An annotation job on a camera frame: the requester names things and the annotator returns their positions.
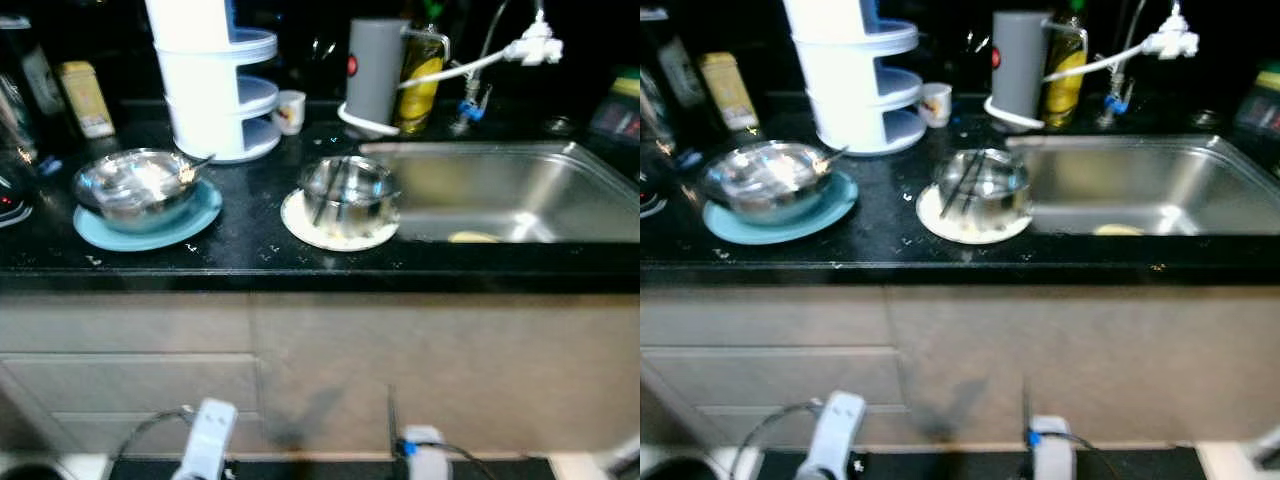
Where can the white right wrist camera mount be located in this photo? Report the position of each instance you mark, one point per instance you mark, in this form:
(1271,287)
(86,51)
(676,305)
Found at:
(1052,450)
(425,455)

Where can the black kitchen appliance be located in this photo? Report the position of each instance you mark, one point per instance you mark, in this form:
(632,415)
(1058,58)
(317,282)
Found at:
(650,140)
(12,150)

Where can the blue plate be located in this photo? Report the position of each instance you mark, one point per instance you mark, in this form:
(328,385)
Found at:
(830,215)
(190,228)

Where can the yellow green sponge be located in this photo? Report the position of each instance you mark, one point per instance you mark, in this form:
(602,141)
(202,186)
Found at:
(628,85)
(1270,78)

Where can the steel sink strainer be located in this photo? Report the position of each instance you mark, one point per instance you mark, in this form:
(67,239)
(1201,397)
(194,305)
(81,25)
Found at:
(1205,118)
(558,125)

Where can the steel pot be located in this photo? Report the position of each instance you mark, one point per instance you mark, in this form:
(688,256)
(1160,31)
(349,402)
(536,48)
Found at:
(1005,195)
(365,200)

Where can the yellow dish soap bottle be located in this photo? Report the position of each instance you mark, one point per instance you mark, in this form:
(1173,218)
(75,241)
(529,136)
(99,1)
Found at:
(420,85)
(1065,80)

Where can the clear plastic container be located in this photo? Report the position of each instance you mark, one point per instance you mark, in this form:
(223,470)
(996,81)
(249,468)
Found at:
(1260,112)
(617,118)

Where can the yellow oil tin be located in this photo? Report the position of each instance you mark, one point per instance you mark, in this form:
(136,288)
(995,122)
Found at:
(85,100)
(728,92)

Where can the steel spoon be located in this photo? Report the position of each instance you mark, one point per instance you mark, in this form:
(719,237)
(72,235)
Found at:
(198,167)
(832,158)

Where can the grey cylindrical water filter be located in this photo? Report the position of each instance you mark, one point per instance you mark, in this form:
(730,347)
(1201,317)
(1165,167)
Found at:
(1018,65)
(373,70)

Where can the white tiered plastic rack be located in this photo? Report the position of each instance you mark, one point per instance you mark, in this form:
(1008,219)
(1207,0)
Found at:
(205,90)
(845,85)

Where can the dark glass bottle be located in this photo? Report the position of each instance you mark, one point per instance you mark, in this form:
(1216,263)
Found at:
(35,80)
(680,75)

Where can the grey sink cabinet front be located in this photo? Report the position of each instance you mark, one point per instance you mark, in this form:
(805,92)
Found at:
(450,360)
(1080,360)

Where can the stainless steel sink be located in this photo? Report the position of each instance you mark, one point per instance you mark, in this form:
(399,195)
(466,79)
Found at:
(520,190)
(1160,185)

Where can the large steel bowl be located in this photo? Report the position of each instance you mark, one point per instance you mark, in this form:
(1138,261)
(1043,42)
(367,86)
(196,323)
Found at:
(135,190)
(765,185)

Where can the grey drawer front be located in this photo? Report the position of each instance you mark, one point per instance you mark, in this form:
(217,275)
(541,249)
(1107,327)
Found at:
(120,320)
(770,380)
(130,385)
(150,435)
(760,315)
(790,425)

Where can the patterned round plate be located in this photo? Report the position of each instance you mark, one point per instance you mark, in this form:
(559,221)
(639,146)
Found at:
(305,237)
(940,230)

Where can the yellow plate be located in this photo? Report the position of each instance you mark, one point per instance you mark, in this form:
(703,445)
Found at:
(1118,230)
(475,237)

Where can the black power strip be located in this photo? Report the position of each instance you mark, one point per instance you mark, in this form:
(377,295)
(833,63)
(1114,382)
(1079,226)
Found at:
(10,208)
(648,200)

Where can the white printed mug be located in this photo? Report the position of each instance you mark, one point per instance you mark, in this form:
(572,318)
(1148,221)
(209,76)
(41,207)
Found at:
(935,103)
(290,110)

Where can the chrome faucet with white head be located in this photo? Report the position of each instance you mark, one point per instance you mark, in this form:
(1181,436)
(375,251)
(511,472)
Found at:
(1172,40)
(535,45)

